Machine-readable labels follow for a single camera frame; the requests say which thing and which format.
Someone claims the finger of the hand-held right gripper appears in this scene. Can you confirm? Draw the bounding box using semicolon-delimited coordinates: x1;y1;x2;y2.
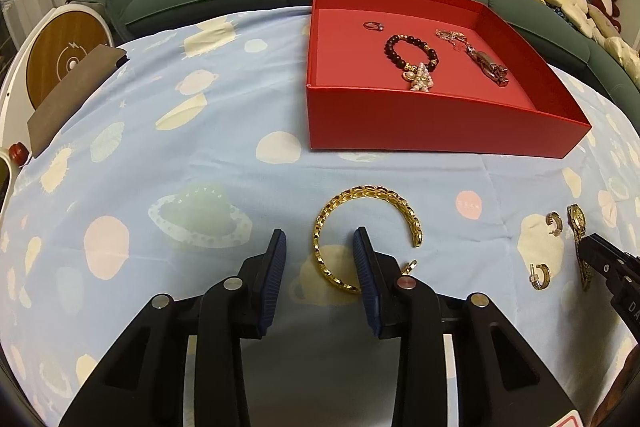
575;233;629;289

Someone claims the silver wristwatch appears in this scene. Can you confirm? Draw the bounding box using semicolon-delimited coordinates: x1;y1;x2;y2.
470;51;511;86

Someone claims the white pearl bracelet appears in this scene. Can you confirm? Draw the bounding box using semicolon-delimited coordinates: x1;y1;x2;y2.
402;63;435;92

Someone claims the white round wooden-disc stand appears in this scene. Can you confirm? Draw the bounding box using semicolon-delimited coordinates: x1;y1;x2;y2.
0;4;113;148

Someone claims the white astronaut helmet figure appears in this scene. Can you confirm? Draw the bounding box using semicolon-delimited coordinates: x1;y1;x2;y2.
0;152;16;204

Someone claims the cream satin flower cushion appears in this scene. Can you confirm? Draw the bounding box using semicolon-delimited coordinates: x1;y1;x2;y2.
602;36;640;88

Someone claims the brown leather pouch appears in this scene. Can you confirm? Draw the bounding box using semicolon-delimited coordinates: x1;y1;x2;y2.
27;44;128;156

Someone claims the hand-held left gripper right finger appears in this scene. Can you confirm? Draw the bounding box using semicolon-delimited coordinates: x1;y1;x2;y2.
351;227;581;427

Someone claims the dark wooden bead bracelet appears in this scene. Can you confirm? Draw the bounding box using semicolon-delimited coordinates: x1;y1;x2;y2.
384;35;438;72

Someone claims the red cardboard box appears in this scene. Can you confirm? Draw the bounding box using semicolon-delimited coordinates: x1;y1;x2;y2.
305;0;593;159

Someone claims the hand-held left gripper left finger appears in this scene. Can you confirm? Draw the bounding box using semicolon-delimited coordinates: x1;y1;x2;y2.
59;228;288;427

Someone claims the gold chain-link bangle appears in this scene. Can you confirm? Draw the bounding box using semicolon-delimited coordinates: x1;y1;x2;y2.
312;186;425;294

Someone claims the gold wristwatch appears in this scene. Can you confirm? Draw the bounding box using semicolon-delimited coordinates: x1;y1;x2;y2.
566;203;594;292

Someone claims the beige flower-shaped cushion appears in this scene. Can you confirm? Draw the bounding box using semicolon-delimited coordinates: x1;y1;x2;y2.
587;4;621;40

